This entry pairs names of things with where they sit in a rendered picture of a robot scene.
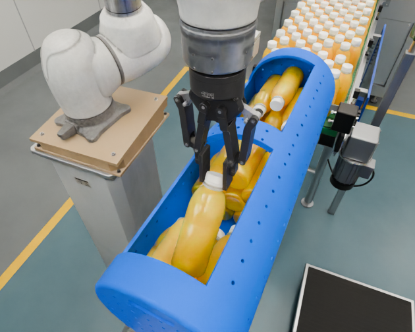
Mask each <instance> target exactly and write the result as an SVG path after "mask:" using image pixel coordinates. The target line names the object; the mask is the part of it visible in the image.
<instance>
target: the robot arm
mask: <svg viewBox="0 0 415 332"><path fill-rule="evenodd" d="M262 1H265V0H177V5H178V7H179V15H180V19H179V25H180V31H181V41H182V57H183V59H184V62H185V63H186V64H187V65H188V66H189V77H190V88H191V89H190V90H189V91H187V89H185V88H183V89H181V90H180V92H179V93H178V94H177V95H176V96H175V97H174V98H173V99H174V101H175V103H176V105H177V108H178V110H179V116H180V125H181V129H182V138H183V142H184V145H185V146H186V147H187V148H189V147H191V148H193V150H194V152H195V162H196V164H198V165H199V179H200V182H204V181H205V177H206V173H207V172H208V171H210V145H209V144H206V143H207V141H206V140H207V137H208V132H209V126H210V122H211V121H215V122H217V123H219V127H220V131H222V132H223V139H224V143H225V149H226V154H227V157H226V159H225V160H224V162H223V190H225V191H227V189H228V187H229V186H230V184H231V182H232V181H233V177H234V176H235V174H236V172H237V171H238V164H240V165H245V164H246V162H247V161H248V158H249V157H250V154H251V151H252V144H253V141H254V135H255V131H256V125H257V123H258V121H259V120H260V118H261V116H262V115H263V111H262V109H260V108H257V109H256V110H254V109H252V108H251V107H249V106H248V105H247V102H246V98H245V97H244V89H245V81H246V67H247V66H248V64H249V63H250V61H251V60H252V58H253V54H254V42H255V35H256V28H257V25H258V19H257V16H258V9H259V6H260V2H262ZM104 3H105V6H104V8H103V10H102V12H101V14H100V16H99V20H100V22H99V34H98V35H96V36H94V37H90V36H89V35H88V34H87V33H85V32H83V31H80V30H77V29H68V28H66V29H60V30H57V31H54V32H52V33H50V34H49V35H48V36H47V37H46V38H45V39H44V41H43V43H42V45H41V49H40V57H41V66H42V70H43V74H44V76H45V79H46V82H47V84H48V86H49V89H50V90H51V93H52V94H53V96H54V98H55V100H56V101H57V103H58V104H59V106H60V107H61V109H62V110H63V112H64V113H63V114H62V115H60V116H58V117H57V118H55V120H54V122H55V124H56V125H57V126H62V128H61V129H60V130H59V131H58V133H57V135H58V137H60V138H61V139H62V140H66V139H67V138H70V137H71V136H73V135H75V134H79V135H80V136H82V137H84V138H85V139H87V141H89V142H90V143H94V142H96V141H97V140H98V139H99V137H100V136H101V135H102V134H103V133H104V132H105V131H106V130H107V129H109V128H110V127H111V126H112V125H114V124H115V123H116V122H117V121H118V120H119V119H120V118H121V117H123V116H124V115H126V114H128V113H130V112H131V108H130V106H129V105H127V104H123V103H119V102H117V101H115V100H114V99H113V97H112V94H113V93H114V92H115V91H116V89H117V88H118V87H119V86H120V85H122V84H124V83H127V82H130V81H131V80H134V79H136V78H138V77H140V76H142V75H143V74H146V73H147V72H149V71H151V70H152V69H154V68H155V67H156V66H158V65H159V64H160V63H161V62H162V61H163V60H164V59H165V58H166V56H167V55H168V53H169V52H170V49H171V35H170V32H169V29H168V27H167V26H166V24H165V23H164V21H163V20H162V19H160V18H159V17H158V16H157V15H155V14H153V12H152V10H151V9H150V8H149V7H148V6H147V5H146V4H145V3H144V2H143V1H142V0H104ZM192 102H193V104H194V105H195V106H196V108H197V110H198V111H199V114H198V121H197V123H198V127H197V131H196V127H195V121H194V110H193V104H192ZM240 113H242V114H243V115H244V118H243V120H244V124H245V127H244V130H243V134H242V142H241V146H240V149H239V144H238V136H237V131H236V117H237V116H238V115H239V114H240ZM205 144H206V145H205Z"/></svg>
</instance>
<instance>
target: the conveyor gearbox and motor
mask: <svg viewBox="0 0 415 332"><path fill-rule="evenodd" d="M380 132H381V130H380V128H379V127H376V126H372V125H369V124H365V123H360V122H357V123H356V126H355V127H354V128H352V129H351V131H350V134H345V137H344V140H343V144H342V145H341V147H340V149H339V157H338V159H337V162H336V164H335V166H334V168H333V170H332V168H331V165H330V162H329V159H328V160H327V161H328V164H329V168H330V170H331V172H332V174H331V177H330V183H331V184H332V185H333V186H334V187H335V188H337V189H339V190H345V191H346V190H350V189H352V188H353V187H358V186H364V185H366V184H368V183H369V182H370V181H371V180H372V179H373V177H374V175H375V172H374V169H375V160H374V159H372V155H373V154H374V151H375V150H376V148H377V146H378V145H379V143H378V142H379V136H380V135H379V134H380ZM371 174H372V177H371V178H370V180H368V181H367V182H365V183H364V184H359V185H355V183H356V181H357V180H358V177H362V178H364V179H369V177H370V175H371Z"/></svg>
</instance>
